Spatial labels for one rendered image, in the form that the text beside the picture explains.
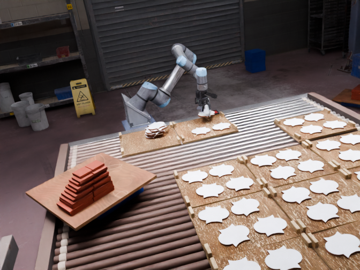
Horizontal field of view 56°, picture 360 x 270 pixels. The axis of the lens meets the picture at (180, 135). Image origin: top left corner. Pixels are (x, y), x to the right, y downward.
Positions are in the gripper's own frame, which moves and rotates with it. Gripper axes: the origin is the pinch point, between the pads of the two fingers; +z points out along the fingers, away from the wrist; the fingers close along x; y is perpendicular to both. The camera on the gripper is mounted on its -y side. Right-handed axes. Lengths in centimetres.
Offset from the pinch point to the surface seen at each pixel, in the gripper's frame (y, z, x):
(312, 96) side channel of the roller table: -88, 2, 23
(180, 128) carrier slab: 21.9, 6.6, -2.7
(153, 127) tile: 43.6, -0.8, -2.9
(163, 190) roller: 68, 10, 58
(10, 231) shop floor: 160, 106, -103
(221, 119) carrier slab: -9.5, 5.5, 5.8
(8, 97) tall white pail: 124, 72, -453
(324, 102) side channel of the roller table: -83, 2, 40
